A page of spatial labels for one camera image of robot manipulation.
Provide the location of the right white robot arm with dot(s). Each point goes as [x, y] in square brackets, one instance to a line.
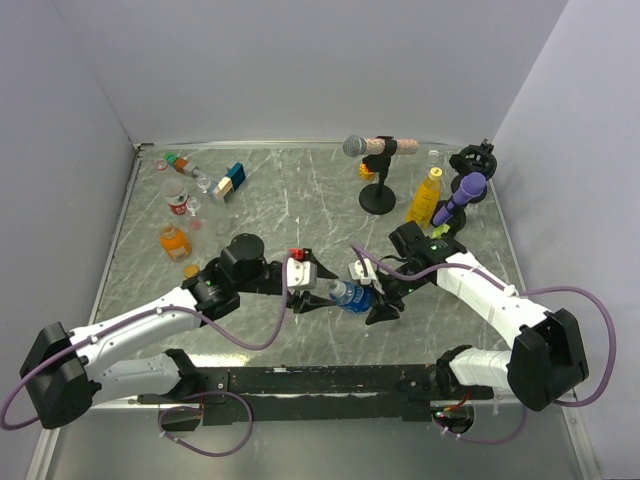
[545, 357]

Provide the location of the clear bottle at back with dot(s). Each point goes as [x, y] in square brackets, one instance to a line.
[434, 158]

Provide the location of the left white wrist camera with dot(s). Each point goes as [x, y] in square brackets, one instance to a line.
[301, 270]

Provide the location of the open orange juice bottle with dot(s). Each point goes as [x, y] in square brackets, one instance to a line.
[174, 242]

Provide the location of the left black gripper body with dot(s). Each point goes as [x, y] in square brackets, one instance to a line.
[269, 280]

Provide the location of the clear small cup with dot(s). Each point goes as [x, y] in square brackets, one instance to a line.
[204, 183]
[194, 206]

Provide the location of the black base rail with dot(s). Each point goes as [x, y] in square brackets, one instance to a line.
[306, 393]

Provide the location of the tall yellow juice bottle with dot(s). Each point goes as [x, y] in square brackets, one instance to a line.
[426, 198]

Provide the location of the red label clear bottle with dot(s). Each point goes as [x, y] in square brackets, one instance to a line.
[175, 195]

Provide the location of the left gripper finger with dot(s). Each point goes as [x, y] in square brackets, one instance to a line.
[321, 271]
[308, 302]

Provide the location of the blue label water bottle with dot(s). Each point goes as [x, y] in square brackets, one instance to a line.
[350, 296]

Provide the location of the pink glitter microphone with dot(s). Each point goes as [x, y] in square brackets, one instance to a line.
[355, 146]

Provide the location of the colourful block stack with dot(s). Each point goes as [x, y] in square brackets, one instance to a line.
[183, 166]

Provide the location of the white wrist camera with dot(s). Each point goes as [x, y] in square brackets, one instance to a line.
[362, 272]
[301, 270]

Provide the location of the black round holder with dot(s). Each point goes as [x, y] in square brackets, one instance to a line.
[473, 158]

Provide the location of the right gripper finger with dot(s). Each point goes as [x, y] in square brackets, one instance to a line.
[383, 311]
[371, 281]

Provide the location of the yellow toy brick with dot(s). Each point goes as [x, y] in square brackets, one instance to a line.
[365, 173]

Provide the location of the purple microphone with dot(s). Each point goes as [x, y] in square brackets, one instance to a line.
[471, 187]

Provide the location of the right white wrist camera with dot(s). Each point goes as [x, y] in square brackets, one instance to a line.
[362, 272]

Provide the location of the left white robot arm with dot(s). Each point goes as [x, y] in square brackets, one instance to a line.
[66, 372]

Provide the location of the blue and wood block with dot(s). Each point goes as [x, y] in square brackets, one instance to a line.
[230, 183]

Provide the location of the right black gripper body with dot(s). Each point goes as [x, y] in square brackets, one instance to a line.
[395, 287]

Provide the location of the orange bottle cap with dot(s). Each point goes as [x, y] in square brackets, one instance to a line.
[191, 270]

